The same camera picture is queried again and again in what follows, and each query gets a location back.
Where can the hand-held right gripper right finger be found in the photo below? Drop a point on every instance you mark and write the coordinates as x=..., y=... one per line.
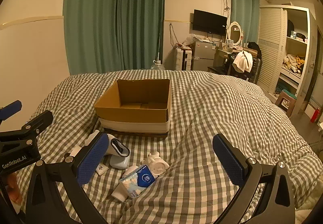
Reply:
x=229, y=161

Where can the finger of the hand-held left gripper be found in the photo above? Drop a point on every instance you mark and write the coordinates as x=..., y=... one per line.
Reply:
x=37, y=122
x=11, y=109

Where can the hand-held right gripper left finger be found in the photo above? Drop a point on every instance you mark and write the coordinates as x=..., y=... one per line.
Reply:
x=92, y=161

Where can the small white sachet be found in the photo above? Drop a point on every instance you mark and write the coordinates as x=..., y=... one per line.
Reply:
x=101, y=169

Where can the blue tissue packet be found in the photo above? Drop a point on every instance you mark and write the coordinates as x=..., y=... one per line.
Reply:
x=141, y=178

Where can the white ceramic figurine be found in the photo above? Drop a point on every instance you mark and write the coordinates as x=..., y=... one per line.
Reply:
x=157, y=163

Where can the brown cardboard box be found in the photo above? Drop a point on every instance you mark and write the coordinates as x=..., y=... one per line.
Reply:
x=141, y=115

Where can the person's left hand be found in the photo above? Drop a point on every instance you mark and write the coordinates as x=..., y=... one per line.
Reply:
x=14, y=187

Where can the green checked blanket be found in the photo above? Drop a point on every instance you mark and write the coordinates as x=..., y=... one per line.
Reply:
x=207, y=113

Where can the wooden stool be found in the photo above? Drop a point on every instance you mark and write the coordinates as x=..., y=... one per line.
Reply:
x=286, y=100

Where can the dark chair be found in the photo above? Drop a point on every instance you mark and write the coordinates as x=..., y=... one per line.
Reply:
x=223, y=66

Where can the red fire extinguisher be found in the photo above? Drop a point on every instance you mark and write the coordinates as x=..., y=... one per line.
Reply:
x=315, y=115

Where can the white towel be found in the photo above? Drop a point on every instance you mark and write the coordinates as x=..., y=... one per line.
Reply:
x=242, y=61

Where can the small grey fridge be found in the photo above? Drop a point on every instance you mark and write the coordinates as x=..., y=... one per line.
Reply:
x=203, y=56

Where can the dressing desk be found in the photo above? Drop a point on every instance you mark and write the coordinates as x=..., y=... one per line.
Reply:
x=222, y=52

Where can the white suitcase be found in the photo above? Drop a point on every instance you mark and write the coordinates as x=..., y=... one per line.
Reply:
x=183, y=60

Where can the black bag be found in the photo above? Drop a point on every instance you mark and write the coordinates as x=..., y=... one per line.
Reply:
x=254, y=48

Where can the clear water jug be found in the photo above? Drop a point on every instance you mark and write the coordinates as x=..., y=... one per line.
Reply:
x=157, y=66

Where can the pile of clothes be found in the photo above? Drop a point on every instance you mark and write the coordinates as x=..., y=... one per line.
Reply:
x=292, y=62

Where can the white louvred wardrobe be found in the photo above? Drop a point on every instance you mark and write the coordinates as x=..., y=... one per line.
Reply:
x=271, y=47

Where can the wide green curtain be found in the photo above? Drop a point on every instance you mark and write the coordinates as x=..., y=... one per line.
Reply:
x=113, y=19

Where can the plastic bag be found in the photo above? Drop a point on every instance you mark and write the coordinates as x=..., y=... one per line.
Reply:
x=190, y=40

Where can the white oval vanity mirror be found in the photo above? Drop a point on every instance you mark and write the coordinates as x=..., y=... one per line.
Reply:
x=235, y=33

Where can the narrow green curtain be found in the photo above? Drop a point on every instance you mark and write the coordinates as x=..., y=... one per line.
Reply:
x=246, y=12

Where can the black wall television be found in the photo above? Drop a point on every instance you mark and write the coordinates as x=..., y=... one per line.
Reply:
x=209, y=22

